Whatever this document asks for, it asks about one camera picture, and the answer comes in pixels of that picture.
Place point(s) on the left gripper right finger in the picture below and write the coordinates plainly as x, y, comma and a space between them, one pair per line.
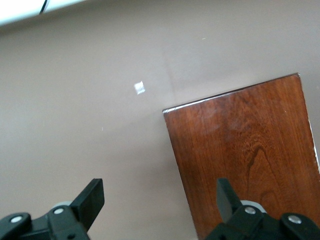
226, 200

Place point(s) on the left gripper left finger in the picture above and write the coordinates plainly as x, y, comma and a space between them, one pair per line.
85, 200

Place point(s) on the dark red wooden cabinet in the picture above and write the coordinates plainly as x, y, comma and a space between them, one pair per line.
250, 155

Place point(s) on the small clear tape patch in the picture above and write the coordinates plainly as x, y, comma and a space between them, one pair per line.
139, 87

